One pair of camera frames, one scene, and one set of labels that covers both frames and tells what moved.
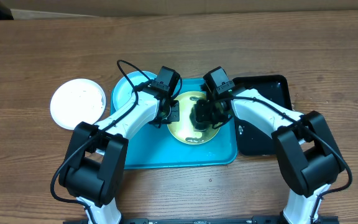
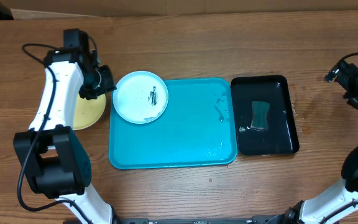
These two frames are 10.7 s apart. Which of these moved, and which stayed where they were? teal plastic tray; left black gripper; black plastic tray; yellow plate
Moved: left black gripper; yellow plate
Stayed: teal plastic tray; black plastic tray
